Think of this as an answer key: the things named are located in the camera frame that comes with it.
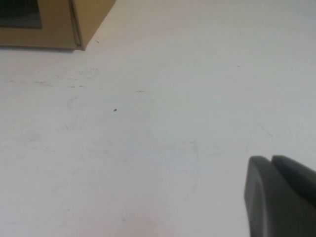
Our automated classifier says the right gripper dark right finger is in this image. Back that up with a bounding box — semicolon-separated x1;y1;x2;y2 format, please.
271;155;316;191

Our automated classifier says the lower cardboard drawer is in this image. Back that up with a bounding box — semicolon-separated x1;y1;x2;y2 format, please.
70;0;117;52

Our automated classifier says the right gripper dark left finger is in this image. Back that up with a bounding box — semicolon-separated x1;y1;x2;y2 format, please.
243;155;316;237

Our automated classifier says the cardboard drawer with neat window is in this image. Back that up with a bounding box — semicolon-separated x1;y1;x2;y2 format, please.
0;0;81;52

